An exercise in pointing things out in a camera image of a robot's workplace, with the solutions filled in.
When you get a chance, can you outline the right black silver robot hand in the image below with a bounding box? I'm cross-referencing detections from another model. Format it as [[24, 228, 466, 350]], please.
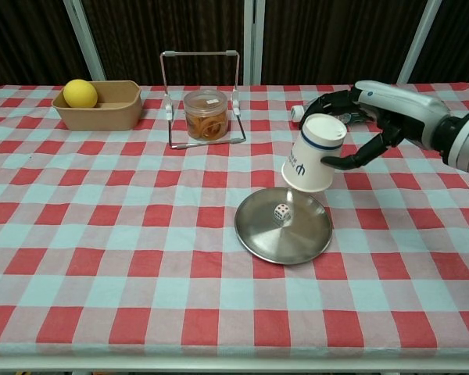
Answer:
[[299, 80, 450, 171]]

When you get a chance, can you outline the white paper cup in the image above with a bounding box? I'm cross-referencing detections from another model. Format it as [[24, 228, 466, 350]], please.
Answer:
[[281, 112, 347, 193]]

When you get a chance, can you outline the round metal plate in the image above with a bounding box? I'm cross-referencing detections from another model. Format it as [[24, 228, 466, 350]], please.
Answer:
[[234, 186, 334, 266]]

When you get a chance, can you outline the dark corrugated partition panel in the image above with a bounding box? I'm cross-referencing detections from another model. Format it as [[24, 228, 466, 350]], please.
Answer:
[[0, 0, 106, 90], [244, 0, 442, 86], [62, 0, 259, 86], [396, 0, 469, 85]]

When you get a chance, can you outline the clear jar with brown contents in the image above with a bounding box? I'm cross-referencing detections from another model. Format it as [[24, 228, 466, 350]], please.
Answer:
[[183, 89, 229, 141]]

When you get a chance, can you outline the red white checkered tablecloth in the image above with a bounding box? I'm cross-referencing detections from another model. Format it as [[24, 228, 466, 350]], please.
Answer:
[[0, 82, 469, 360]]

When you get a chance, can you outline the yellow ball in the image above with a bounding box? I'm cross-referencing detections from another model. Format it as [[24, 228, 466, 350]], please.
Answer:
[[63, 79, 99, 109]]

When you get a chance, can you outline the clear wire frame stand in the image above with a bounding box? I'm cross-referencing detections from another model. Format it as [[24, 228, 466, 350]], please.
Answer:
[[159, 49, 247, 150]]

